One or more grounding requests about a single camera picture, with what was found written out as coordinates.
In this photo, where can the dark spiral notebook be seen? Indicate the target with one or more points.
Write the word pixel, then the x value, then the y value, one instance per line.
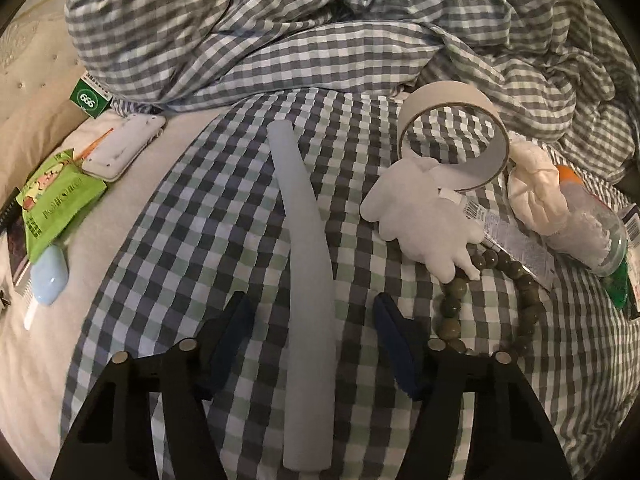
pixel 17 255

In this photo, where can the green plastic packet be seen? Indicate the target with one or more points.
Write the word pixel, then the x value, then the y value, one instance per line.
pixel 619 285

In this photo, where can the grey checked duvet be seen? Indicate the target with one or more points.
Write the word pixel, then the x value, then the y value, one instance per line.
pixel 225 20

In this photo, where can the white rectangular case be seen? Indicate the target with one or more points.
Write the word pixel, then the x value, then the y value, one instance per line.
pixel 125 145

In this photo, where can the cream cloth bundle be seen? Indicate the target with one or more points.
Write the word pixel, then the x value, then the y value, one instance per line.
pixel 535 190

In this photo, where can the white mattress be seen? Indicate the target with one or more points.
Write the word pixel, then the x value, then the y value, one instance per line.
pixel 75 320

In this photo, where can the clear bottle with orange cap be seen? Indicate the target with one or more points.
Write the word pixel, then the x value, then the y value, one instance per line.
pixel 590 230

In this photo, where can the green snack packet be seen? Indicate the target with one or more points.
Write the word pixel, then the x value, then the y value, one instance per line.
pixel 55 205

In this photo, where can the light blue case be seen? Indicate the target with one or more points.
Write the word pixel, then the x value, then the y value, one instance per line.
pixel 49 275

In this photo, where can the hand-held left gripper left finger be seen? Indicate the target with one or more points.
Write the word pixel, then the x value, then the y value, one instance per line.
pixel 235 330

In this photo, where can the beige tufted headboard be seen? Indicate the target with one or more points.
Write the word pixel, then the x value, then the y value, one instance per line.
pixel 35 60

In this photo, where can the white tape roll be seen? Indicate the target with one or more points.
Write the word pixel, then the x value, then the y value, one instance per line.
pixel 450 92

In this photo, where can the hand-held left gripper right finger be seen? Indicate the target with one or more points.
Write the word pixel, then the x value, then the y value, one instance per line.
pixel 397 345

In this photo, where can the green cardboard box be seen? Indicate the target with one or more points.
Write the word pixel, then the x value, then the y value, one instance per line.
pixel 90 97

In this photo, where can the checked bed sheet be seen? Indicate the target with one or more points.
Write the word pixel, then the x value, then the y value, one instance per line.
pixel 200 240

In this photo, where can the long pale grey tube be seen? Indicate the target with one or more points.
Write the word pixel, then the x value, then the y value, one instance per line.
pixel 300 240

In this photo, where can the dark-edged labelled packet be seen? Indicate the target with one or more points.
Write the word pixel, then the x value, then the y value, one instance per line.
pixel 515 245

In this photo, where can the white plush glove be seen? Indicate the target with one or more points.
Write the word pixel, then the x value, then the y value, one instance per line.
pixel 415 215

